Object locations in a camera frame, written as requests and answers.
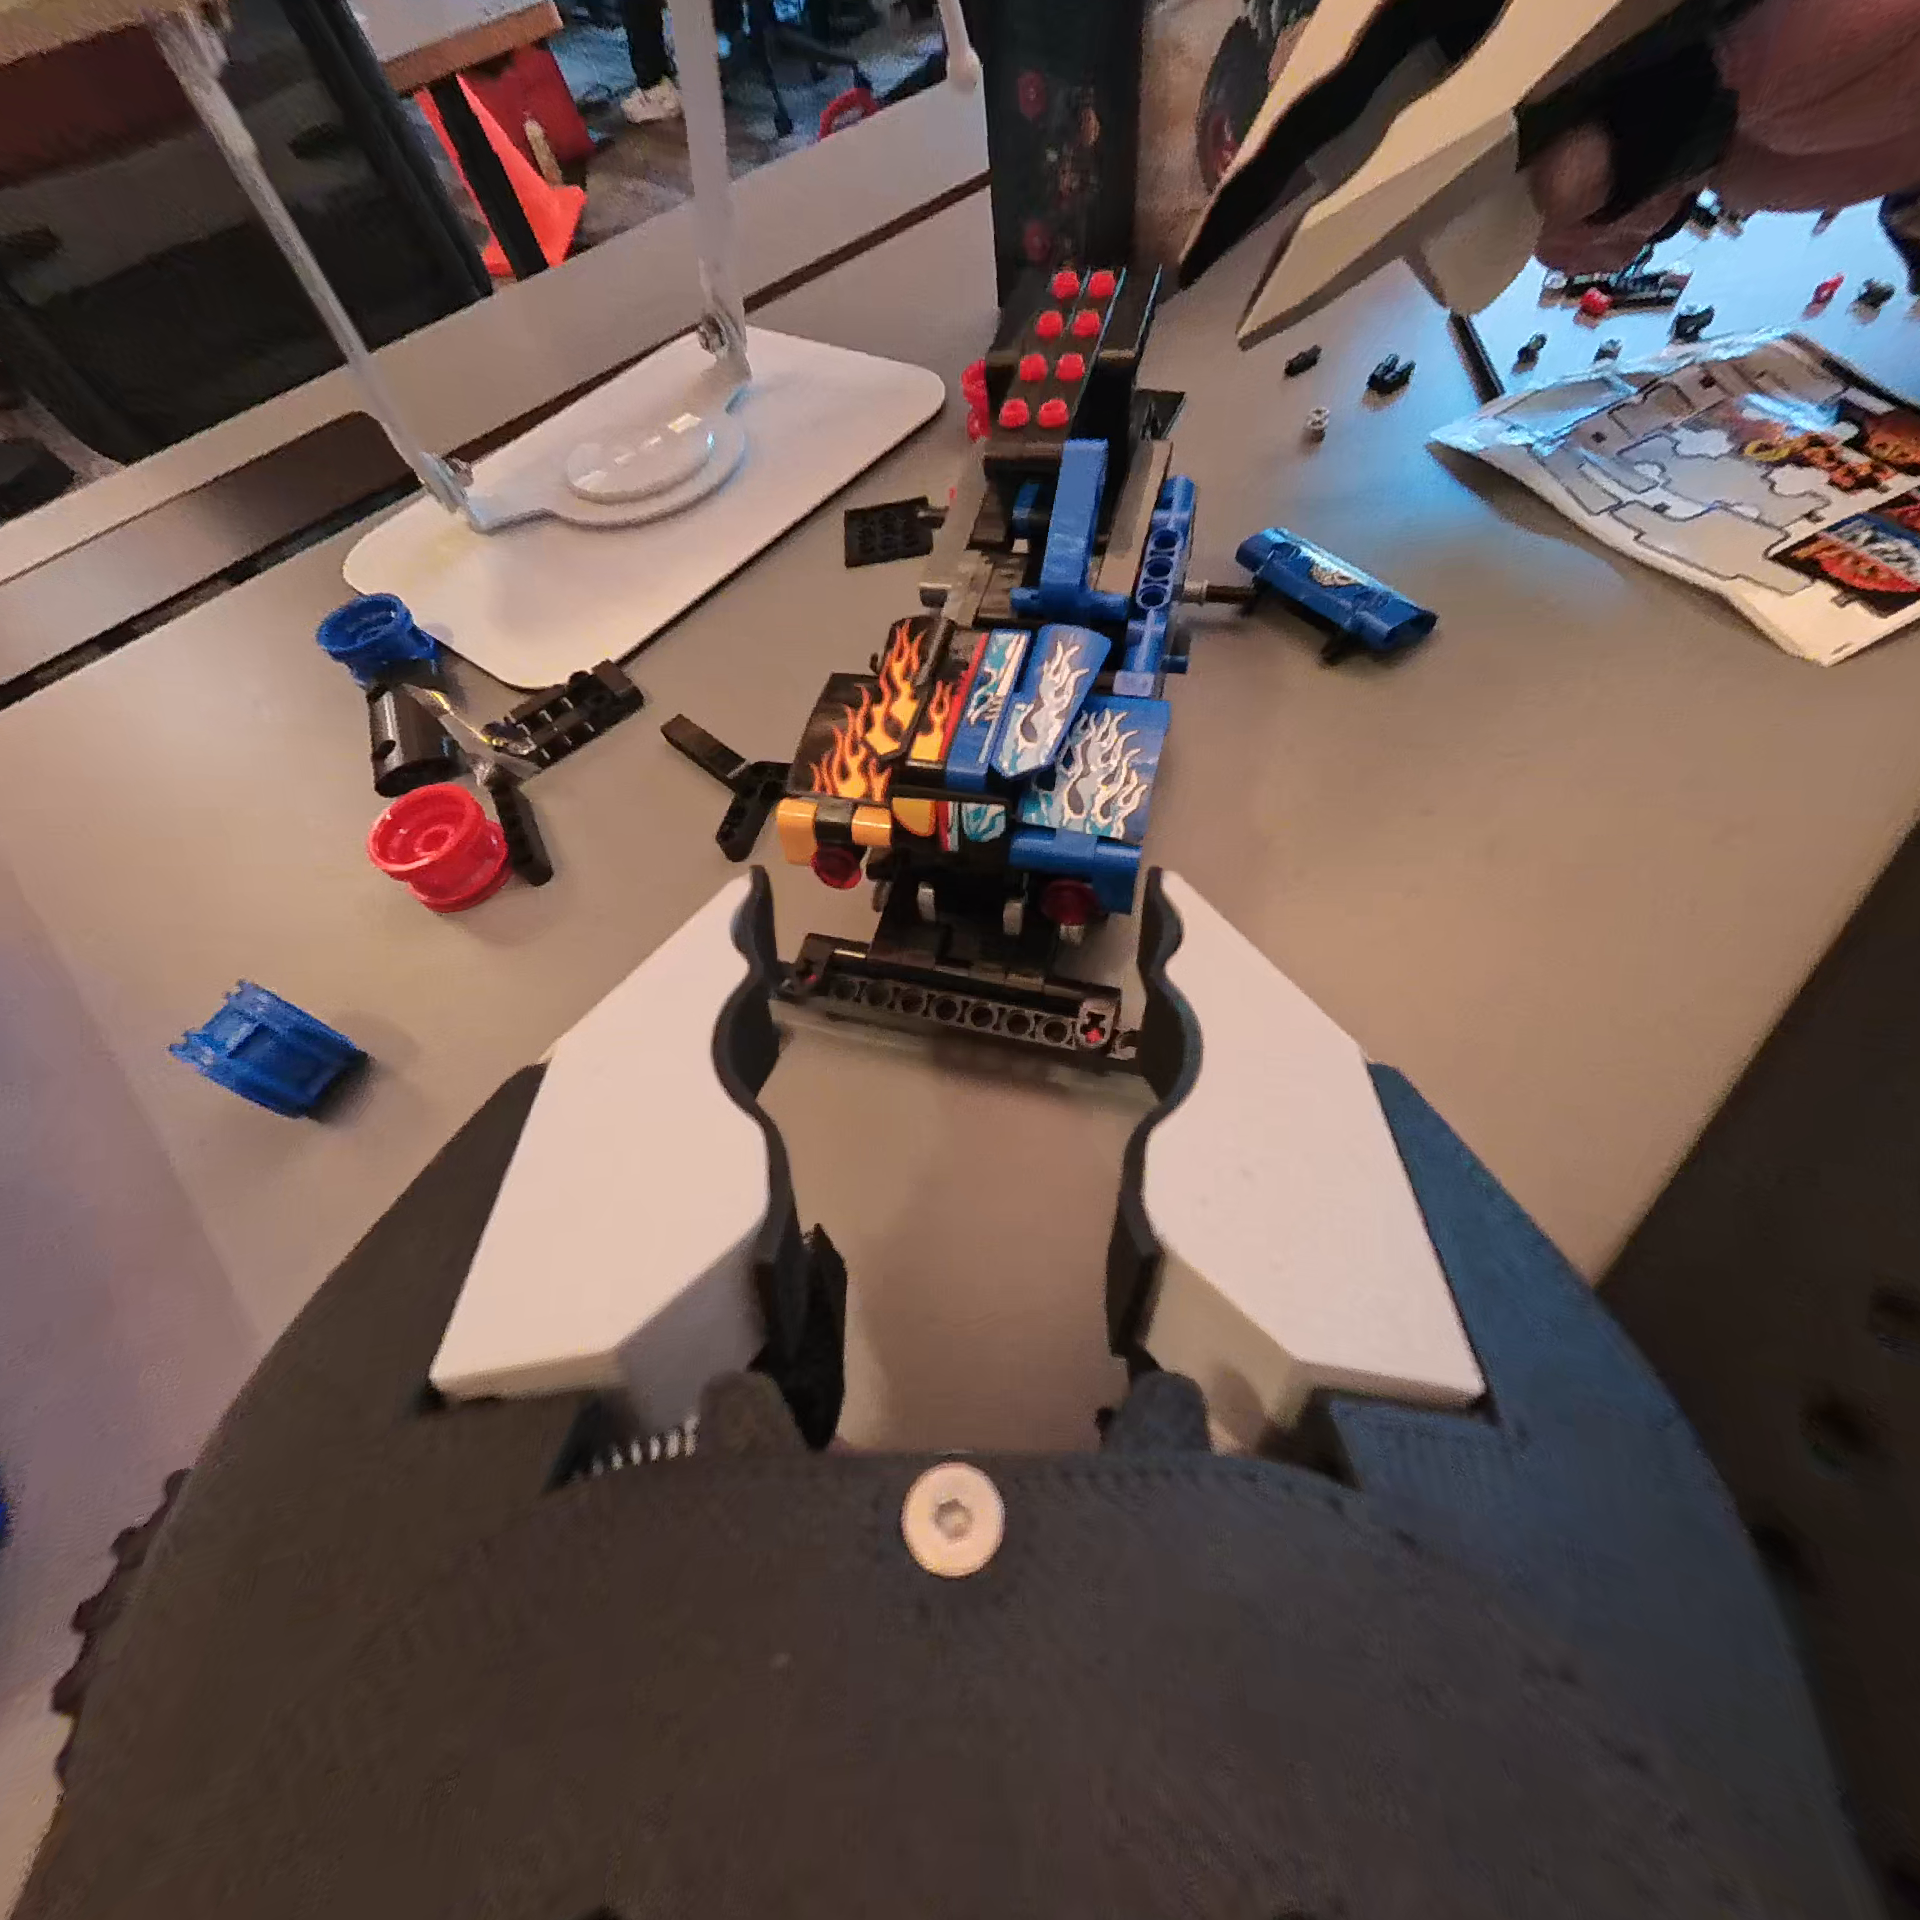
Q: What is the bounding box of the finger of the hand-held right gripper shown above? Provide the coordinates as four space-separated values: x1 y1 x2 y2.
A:
1180 0 1503 289
1233 0 1695 345

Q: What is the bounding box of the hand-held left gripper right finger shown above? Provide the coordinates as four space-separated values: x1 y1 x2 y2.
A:
1101 867 1487 1450

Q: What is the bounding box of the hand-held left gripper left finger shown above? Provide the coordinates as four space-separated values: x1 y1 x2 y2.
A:
429 867 848 1450

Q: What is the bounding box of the blue printed curved panel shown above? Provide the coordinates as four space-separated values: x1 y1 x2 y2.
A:
1236 529 1440 664

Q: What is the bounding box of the blue angled beam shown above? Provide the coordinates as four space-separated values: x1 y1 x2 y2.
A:
1007 439 1128 620

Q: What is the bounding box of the grey desk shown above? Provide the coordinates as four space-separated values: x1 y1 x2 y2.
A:
0 89 1920 1847

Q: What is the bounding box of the person's right hand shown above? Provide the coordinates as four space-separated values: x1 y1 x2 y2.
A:
1521 0 1920 280

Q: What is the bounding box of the dark toy set box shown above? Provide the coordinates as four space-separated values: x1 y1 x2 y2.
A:
960 0 1320 308

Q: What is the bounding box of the colourful sticker sheet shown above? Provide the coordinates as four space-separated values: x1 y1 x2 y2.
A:
1428 335 1920 665

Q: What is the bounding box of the blue wheel rim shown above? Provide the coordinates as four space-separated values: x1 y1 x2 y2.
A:
315 595 441 692
168 984 367 1121

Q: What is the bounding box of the flat black beam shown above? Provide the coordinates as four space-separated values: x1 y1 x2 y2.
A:
487 774 558 888

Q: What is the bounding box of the black connector piece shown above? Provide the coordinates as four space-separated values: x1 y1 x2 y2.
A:
710 756 792 864

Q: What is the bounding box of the white book stand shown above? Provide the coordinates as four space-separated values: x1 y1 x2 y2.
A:
0 0 984 692

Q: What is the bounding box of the black rubber tyre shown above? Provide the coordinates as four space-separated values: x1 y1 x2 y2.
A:
53 1467 190 1802

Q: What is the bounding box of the orange plastic object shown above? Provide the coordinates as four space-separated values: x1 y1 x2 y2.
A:
412 67 590 282

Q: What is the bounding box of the black frame piece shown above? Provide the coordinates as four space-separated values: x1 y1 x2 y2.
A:
483 660 647 755

